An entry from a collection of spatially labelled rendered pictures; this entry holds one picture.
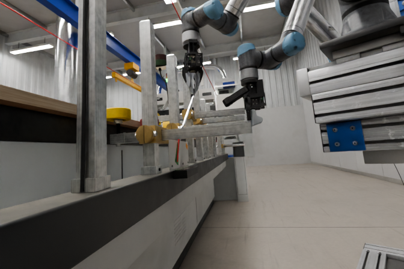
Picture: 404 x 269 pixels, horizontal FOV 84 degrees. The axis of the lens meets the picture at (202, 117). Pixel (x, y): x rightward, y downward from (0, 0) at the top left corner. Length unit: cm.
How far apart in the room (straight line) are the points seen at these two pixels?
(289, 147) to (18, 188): 964
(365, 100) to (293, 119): 932
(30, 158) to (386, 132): 88
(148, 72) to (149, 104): 10
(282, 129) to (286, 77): 223
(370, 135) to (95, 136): 69
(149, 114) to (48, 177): 28
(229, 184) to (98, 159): 322
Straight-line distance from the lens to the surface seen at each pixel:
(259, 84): 93
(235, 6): 106
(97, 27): 48
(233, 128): 64
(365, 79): 75
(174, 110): 90
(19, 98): 57
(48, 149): 66
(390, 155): 87
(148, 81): 68
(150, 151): 65
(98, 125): 43
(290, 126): 999
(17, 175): 61
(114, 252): 53
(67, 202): 35
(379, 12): 82
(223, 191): 360
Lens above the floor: 75
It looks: 9 degrees up
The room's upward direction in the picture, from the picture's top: 4 degrees counter-clockwise
